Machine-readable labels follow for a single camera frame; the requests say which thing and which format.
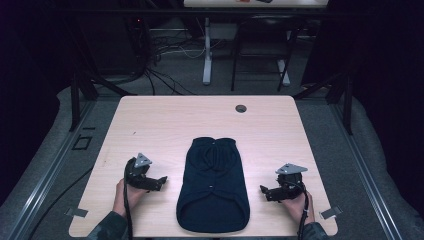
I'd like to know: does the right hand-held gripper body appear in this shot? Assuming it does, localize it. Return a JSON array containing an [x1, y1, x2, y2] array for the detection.
[[270, 162, 309, 202]]

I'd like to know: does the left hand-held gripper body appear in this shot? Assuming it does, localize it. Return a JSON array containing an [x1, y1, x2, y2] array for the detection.
[[123, 152, 160, 192]]

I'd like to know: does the dark navy garment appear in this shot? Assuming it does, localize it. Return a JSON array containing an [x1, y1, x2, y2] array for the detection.
[[175, 136, 251, 234]]

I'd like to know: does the person's left hand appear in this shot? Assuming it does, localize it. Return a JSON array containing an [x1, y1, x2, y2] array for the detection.
[[112, 178, 150, 218]]

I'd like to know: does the person's right hand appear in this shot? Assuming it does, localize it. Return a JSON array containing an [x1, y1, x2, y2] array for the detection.
[[281, 190, 316, 226]]

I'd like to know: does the black metal stand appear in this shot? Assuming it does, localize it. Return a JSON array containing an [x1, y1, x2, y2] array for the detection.
[[293, 66, 355, 136], [67, 49, 138, 132]]

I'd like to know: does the black computer tower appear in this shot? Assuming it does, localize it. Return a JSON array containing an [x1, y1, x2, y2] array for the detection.
[[123, 14, 152, 76]]

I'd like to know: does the white background table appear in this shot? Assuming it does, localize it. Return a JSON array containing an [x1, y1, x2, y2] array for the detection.
[[183, 0, 330, 87]]

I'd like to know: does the black chair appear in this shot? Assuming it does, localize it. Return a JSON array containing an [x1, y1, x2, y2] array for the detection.
[[230, 14, 299, 93]]

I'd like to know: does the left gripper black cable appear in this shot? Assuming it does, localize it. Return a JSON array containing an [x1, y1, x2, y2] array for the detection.
[[122, 157, 135, 240]]

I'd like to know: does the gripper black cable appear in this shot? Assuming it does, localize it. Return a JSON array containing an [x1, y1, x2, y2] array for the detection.
[[122, 157, 135, 240], [293, 181, 310, 240]]

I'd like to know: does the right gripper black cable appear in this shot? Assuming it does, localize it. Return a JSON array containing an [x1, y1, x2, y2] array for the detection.
[[293, 181, 310, 240]]

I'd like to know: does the grey table edge bracket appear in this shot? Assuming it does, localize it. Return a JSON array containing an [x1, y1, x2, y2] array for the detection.
[[64, 207, 89, 218], [319, 205, 343, 220]]

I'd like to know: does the aluminium floor rail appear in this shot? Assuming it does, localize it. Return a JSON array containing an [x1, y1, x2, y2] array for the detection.
[[328, 99, 404, 240], [5, 99, 98, 240]]

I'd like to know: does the black floor cable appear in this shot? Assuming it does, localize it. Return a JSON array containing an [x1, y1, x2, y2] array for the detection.
[[27, 166, 95, 240]]

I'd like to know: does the bundle of floor cables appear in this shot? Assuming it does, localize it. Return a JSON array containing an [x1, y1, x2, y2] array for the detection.
[[143, 19, 231, 97]]

